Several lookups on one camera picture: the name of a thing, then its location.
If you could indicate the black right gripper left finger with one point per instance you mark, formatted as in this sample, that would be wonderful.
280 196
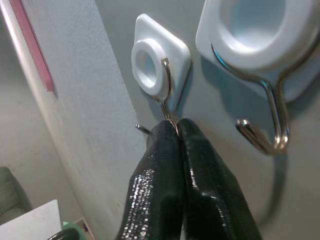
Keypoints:
157 180

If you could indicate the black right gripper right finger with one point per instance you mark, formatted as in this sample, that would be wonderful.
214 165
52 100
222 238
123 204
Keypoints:
212 195

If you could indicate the white plastic folding table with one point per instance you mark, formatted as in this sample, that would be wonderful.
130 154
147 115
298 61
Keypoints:
30 222

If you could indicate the dark green leather sofa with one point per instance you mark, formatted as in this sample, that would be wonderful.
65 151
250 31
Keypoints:
12 190

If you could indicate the pink tape strip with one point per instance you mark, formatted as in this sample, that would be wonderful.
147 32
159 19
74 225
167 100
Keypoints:
32 50

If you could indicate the white adhesive wall hook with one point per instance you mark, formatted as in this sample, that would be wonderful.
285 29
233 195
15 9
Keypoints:
172 50
275 50

